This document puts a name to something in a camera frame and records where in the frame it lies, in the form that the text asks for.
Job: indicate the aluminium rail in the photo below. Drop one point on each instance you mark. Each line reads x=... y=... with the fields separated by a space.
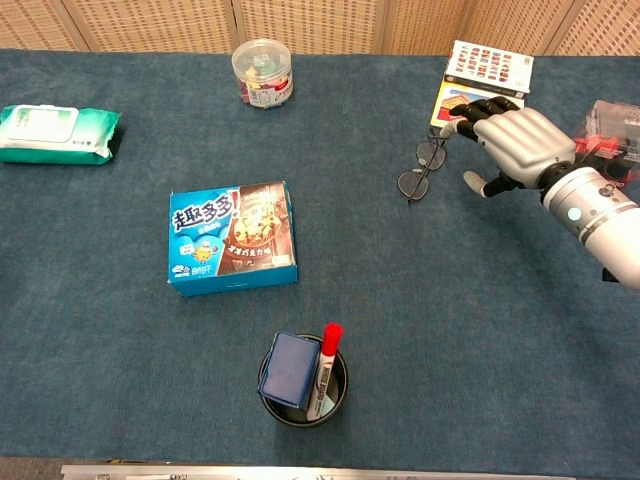
x=300 y=472

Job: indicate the small pale card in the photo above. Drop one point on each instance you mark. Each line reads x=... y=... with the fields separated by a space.
x=327 y=406

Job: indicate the clear jar with white lid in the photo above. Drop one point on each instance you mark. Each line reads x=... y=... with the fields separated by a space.
x=262 y=70

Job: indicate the green wet wipes pack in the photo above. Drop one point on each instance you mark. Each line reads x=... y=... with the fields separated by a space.
x=55 y=135

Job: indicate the black-framed eyeglasses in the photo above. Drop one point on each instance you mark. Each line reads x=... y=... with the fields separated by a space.
x=412 y=184

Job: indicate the red black packaged box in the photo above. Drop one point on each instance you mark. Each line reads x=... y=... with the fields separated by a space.
x=615 y=130

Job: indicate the woven rattan folding screen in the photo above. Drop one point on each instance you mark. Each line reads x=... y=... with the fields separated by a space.
x=300 y=25

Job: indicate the white box with photo grid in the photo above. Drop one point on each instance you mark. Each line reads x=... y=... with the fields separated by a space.
x=490 y=62

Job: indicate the black round pen cup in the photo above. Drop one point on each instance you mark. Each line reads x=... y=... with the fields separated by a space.
x=300 y=417

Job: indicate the blue cookie box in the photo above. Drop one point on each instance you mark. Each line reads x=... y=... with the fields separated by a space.
x=230 y=240

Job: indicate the blue whiteboard eraser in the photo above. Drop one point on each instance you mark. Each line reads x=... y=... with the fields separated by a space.
x=290 y=370

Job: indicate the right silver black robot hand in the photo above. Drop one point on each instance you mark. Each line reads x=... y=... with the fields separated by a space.
x=525 y=145

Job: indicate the yellow palace picture book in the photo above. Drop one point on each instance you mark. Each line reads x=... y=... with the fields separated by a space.
x=445 y=107

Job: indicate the red cap marker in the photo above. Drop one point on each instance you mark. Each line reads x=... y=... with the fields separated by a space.
x=331 y=340

